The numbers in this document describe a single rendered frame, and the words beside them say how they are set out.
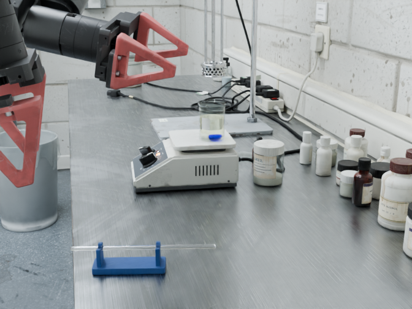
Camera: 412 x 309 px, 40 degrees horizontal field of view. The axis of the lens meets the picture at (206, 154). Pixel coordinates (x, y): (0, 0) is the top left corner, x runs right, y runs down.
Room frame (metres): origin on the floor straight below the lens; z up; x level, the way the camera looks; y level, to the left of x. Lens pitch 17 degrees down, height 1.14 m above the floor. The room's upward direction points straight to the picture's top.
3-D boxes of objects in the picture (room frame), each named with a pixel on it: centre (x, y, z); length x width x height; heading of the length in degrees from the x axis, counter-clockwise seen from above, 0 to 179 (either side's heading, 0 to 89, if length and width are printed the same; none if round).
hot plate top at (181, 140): (1.07, 0.01, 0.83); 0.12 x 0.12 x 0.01; 9
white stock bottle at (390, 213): (0.85, -0.31, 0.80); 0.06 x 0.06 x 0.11
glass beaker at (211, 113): (1.06, -0.01, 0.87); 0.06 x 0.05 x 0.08; 178
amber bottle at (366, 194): (0.94, -0.28, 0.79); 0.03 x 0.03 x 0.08
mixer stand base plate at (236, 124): (1.48, -0.01, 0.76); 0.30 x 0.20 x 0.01; 103
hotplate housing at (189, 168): (1.07, 0.04, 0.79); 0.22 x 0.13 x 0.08; 99
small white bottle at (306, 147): (1.17, -0.22, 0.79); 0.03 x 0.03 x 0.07
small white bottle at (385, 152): (1.05, -0.35, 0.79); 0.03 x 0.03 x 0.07
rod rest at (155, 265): (0.70, 0.11, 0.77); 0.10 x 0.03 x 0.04; 92
